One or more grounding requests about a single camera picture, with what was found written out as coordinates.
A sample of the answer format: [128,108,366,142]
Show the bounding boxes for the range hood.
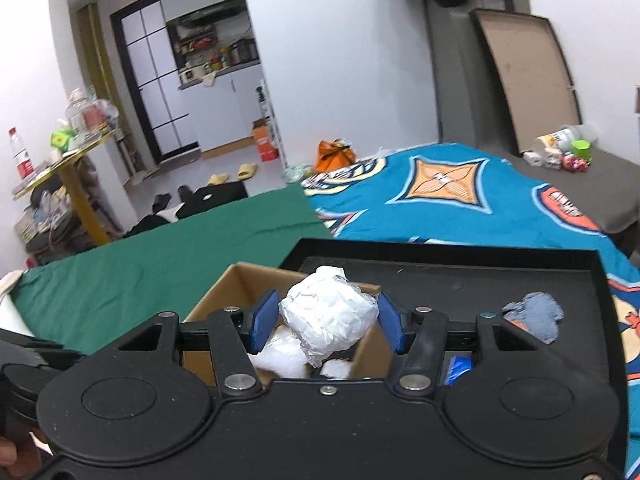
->
[167,2,248,27]

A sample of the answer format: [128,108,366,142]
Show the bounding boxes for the blue patterned blanket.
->
[300,142,640,480]

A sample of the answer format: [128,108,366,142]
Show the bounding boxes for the grey folding mattress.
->
[425,0,640,251]

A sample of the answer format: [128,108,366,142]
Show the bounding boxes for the small white boxes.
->
[522,149,563,171]

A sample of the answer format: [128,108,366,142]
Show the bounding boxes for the green cloth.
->
[15,187,336,356]

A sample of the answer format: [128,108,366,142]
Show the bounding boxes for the white lower kitchen cabinet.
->
[180,62,266,158]

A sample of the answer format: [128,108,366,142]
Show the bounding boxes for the yellow table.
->
[12,127,123,246]

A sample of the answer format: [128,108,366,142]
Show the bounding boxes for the small water bottle red label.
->
[7,127,34,181]

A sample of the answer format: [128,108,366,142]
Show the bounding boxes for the blue-grey fabric toy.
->
[501,292,565,345]

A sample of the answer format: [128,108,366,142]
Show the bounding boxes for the person's left hand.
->
[0,435,51,478]

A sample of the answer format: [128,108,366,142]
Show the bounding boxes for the black tray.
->
[277,238,630,473]

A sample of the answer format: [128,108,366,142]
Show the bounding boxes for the clear plastic jar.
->
[67,87,108,133]

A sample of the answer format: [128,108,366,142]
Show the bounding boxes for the white fluffy stuffing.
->
[248,327,311,380]

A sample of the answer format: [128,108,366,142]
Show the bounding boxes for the black framed sliding door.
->
[110,0,201,161]

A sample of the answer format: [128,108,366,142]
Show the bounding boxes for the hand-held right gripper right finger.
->
[376,291,546,396]

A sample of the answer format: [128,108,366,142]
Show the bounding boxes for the blue packet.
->
[442,354,473,387]

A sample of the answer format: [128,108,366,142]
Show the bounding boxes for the orange bag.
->
[314,138,357,173]

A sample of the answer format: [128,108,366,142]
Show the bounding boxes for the brown board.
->
[468,7,583,156]

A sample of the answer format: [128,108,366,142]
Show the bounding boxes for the white rack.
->
[255,80,288,166]

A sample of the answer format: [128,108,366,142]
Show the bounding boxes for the orange carton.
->
[251,120,278,162]

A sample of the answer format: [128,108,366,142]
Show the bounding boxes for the brown cardboard box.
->
[182,261,396,386]

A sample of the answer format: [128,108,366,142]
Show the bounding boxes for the clear bag of white stuffing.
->
[278,265,380,368]

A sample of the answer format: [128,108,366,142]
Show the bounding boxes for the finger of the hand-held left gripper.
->
[0,328,66,351]

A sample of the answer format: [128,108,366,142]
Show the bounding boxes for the black bag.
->
[177,182,248,218]

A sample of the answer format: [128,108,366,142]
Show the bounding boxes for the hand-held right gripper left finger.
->
[117,288,281,396]

